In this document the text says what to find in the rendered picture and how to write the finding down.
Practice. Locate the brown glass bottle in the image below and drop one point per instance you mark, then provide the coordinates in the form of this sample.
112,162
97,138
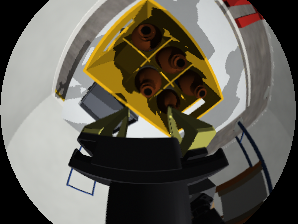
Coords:
168,97

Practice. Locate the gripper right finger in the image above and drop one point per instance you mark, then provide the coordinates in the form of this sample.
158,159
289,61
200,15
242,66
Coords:
197,133

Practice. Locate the yellow crate with cross dividers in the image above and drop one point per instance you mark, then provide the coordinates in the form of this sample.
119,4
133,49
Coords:
111,68

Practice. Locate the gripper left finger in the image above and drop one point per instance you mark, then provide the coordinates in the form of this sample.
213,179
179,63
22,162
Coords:
106,125

